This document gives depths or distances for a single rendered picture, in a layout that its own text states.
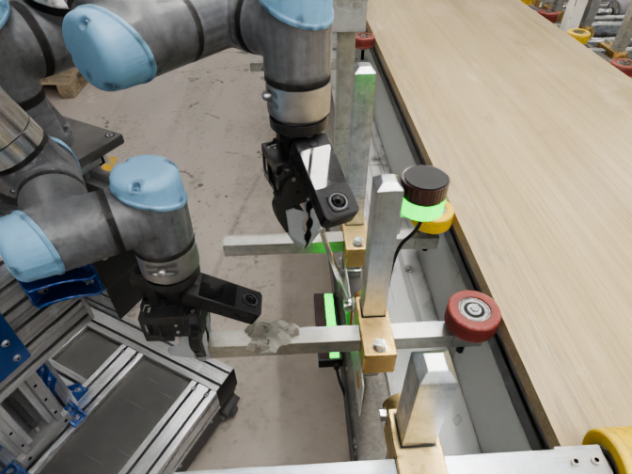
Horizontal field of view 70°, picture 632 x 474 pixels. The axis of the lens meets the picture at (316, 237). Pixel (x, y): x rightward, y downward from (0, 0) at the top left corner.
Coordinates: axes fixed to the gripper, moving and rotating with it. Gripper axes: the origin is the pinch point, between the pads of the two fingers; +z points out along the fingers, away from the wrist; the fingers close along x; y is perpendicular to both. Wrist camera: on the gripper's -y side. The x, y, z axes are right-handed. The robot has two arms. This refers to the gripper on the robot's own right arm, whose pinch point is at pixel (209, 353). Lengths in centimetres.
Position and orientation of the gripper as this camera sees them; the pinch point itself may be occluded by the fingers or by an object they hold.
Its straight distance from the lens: 77.5
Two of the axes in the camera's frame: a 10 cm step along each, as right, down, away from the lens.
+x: 0.6, 6.7, -7.4
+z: -0.2, 7.5, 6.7
